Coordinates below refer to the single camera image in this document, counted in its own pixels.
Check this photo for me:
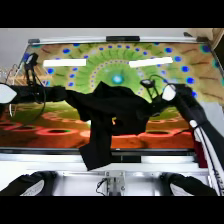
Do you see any black garment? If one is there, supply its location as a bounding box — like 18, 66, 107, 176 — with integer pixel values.
63, 81, 158, 171

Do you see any wooden rack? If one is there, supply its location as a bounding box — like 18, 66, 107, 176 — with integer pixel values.
0, 64, 51, 88

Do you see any red garment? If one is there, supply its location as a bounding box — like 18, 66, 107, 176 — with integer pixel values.
193, 131, 210, 169

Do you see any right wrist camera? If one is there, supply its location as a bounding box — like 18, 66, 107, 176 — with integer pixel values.
139, 78, 160, 103

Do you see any silver frame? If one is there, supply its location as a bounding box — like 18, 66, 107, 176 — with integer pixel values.
0, 34, 224, 197

